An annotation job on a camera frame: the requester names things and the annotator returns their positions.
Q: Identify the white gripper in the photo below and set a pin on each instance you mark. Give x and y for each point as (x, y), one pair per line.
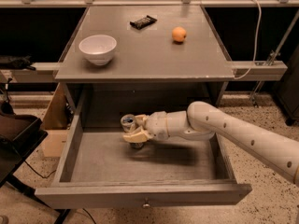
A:
(157, 124)

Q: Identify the silver blue redbull can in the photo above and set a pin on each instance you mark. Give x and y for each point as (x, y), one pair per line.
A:
(128, 123)

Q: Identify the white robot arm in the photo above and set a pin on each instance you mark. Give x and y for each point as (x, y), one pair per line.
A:
(200, 121)

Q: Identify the open grey top drawer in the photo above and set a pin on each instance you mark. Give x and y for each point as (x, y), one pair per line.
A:
(98, 169)

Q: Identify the grey wooden drawer cabinet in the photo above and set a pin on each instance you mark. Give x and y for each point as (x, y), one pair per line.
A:
(150, 71)

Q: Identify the round metal drawer knob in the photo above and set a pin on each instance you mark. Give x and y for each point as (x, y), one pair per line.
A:
(146, 204)

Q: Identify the cardboard box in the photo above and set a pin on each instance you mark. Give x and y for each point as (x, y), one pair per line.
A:
(55, 124)

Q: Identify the white ceramic bowl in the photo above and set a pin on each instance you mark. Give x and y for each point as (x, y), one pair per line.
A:
(98, 49)

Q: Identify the orange fruit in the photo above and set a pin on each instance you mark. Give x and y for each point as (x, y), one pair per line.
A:
(179, 34)

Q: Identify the black snack bar wrapper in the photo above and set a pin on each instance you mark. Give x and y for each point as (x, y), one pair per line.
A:
(143, 22)

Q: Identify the black chair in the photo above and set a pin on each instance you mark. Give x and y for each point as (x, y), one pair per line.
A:
(20, 135)

